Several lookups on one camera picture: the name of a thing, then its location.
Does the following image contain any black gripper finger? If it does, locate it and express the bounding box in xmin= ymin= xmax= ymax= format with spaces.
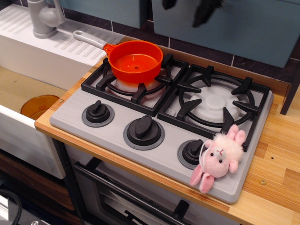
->
xmin=163 ymin=0 xmax=177 ymax=10
xmin=192 ymin=0 xmax=225 ymax=28

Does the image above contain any orange pot with grey handle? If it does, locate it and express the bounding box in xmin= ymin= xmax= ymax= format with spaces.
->
xmin=73 ymin=30 xmax=164 ymax=83

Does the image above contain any black right burner grate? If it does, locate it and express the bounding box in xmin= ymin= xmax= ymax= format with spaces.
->
xmin=157 ymin=65 xmax=273 ymax=151

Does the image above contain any black burner grate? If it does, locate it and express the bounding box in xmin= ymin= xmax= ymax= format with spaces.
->
xmin=81 ymin=54 xmax=188 ymax=116
xmin=157 ymin=65 xmax=273 ymax=151

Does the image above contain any black left burner grate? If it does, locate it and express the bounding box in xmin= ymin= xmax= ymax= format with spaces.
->
xmin=81 ymin=54 xmax=188 ymax=116

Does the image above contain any grey toy stove top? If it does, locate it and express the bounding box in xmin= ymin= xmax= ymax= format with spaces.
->
xmin=50 ymin=60 xmax=274 ymax=203

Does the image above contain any grey toy faucet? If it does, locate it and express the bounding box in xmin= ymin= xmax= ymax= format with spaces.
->
xmin=27 ymin=0 xmax=65 ymax=39

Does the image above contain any black left stove knob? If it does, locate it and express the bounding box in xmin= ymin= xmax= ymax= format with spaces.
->
xmin=82 ymin=100 xmax=115 ymax=128

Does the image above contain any black stove knob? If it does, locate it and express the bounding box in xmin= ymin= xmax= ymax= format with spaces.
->
xmin=123 ymin=115 xmax=165 ymax=150
xmin=82 ymin=100 xmax=115 ymax=128
xmin=177 ymin=139 xmax=204 ymax=170

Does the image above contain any black middle stove knob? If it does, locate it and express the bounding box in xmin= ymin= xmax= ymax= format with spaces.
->
xmin=123 ymin=115 xmax=165 ymax=150

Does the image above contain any pink plush bunny toy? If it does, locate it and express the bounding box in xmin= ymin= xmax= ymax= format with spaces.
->
xmin=189 ymin=124 xmax=246 ymax=194

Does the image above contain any black right stove knob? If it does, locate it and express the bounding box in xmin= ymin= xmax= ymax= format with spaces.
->
xmin=177 ymin=139 xmax=204 ymax=170

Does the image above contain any white toy sink unit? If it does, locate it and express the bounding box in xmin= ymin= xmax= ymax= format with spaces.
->
xmin=0 ymin=4 xmax=122 ymax=179

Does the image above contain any orange translucent lid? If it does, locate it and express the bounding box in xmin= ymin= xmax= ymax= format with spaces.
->
xmin=21 ymin=95 xmax=59 ymax=120

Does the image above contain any teal right wall cabinet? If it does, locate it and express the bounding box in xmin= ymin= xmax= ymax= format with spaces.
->
xmin=152 ymin=0 xmax=300 ymax=68

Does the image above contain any oven door with black handle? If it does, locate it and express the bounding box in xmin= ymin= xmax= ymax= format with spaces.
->
xmin=72 ymin=157 xmax=236 ymax=225

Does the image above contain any black braided cable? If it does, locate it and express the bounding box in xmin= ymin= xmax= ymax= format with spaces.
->
xmin=0 ymin=189 xmax=23 ymax=225

